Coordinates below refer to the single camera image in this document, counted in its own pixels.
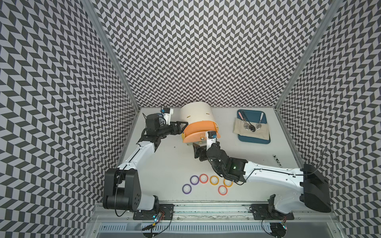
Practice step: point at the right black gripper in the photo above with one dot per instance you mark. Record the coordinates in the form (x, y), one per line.
(202, 149)

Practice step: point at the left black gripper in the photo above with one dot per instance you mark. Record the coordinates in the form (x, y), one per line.
(179, 131)

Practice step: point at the orange top drawer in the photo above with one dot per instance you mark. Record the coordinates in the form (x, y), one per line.
(195, 132)

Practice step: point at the white round drawer cabinet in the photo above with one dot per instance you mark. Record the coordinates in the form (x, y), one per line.
(195, 112)

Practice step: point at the red tape roll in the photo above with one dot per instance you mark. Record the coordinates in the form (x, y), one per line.
(222, 190)
(203, 178)

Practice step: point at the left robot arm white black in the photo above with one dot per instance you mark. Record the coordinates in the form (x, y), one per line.
(122, 190)

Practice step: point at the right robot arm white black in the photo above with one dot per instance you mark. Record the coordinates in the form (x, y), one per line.
(306, 186)

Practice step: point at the purple tape roll right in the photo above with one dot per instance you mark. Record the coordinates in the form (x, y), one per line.
(194, 180)

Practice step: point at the purple tape roll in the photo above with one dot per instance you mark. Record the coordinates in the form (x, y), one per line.
(194, 180)
(186, 189)

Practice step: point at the purple tape roll left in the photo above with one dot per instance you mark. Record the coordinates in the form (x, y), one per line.
(186, 189)

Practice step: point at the black spoon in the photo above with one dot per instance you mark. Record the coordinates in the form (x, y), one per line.
(251, 127)

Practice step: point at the teal tray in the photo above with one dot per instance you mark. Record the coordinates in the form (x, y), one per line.
(253, 117)

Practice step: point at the beige cloth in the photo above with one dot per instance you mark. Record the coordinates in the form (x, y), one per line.
(262, 133)

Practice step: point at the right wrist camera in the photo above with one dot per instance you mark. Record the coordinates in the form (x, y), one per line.
(211, 138)

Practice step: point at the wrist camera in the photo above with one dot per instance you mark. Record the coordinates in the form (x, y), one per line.
(211, 138)
(167, 113)

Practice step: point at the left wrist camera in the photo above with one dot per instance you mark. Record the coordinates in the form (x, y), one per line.
(167, 113)

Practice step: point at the pink handled spoon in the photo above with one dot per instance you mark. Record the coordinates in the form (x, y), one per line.
(246, 125)

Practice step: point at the grey handled spoon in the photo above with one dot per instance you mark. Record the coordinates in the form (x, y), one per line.
(259, 124)

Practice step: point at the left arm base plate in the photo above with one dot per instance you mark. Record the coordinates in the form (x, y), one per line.
(148, 215)

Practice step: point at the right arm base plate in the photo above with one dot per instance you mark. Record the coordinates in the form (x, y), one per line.
(264, 212)

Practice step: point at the aluminium front rail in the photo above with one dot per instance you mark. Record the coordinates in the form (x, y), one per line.
(211, 212)

